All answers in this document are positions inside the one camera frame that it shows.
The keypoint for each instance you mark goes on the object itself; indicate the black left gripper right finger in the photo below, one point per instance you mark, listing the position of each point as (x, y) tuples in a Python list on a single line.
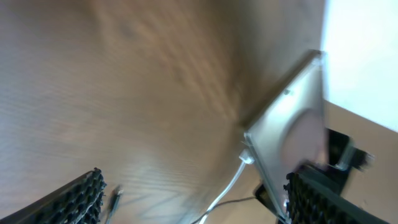
[(314, 196)]

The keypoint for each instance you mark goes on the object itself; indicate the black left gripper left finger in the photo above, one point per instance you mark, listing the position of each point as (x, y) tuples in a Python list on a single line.
[(77, 202)]

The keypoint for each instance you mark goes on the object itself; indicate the silver Galaxy smartphone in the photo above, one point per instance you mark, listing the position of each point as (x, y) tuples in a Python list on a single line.
[(287, 129)]

